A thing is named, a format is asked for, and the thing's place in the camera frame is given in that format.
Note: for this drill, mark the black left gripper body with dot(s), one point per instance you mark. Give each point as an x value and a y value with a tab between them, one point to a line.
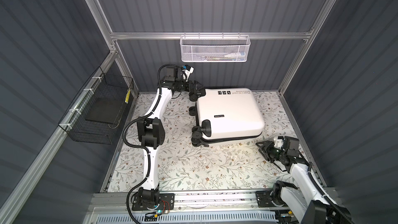
182	86

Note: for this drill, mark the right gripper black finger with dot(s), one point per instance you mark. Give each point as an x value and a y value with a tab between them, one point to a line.
265	144
267	155

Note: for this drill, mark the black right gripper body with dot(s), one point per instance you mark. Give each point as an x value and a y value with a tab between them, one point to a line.
276	153

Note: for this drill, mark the white hard-shell suitcase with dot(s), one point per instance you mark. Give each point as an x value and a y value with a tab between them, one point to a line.
224	115

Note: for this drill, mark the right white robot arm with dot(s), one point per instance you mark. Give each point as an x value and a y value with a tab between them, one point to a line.
307	200

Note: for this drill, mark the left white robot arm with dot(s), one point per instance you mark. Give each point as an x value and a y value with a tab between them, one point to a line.
151	134

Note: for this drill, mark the yellow tag on basket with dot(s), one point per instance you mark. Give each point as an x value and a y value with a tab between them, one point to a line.
127	97

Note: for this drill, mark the toothpaste tube in basket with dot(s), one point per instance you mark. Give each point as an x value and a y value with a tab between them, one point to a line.
236	56

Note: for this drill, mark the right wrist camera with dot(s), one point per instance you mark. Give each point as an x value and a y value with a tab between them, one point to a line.
289	145

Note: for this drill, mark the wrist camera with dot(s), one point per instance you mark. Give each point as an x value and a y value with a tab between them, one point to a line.
178	74
289	145

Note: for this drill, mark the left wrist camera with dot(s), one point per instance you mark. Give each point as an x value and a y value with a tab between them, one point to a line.
178	74

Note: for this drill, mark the white wire mesh basket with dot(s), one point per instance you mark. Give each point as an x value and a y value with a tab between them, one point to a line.
208	49

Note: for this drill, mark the white vented cable duct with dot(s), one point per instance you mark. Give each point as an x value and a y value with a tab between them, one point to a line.
240	217

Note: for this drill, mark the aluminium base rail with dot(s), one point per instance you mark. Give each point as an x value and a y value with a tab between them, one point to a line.
181	200

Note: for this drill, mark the black wire mesh basket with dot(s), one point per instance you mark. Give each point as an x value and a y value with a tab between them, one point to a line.
98	114

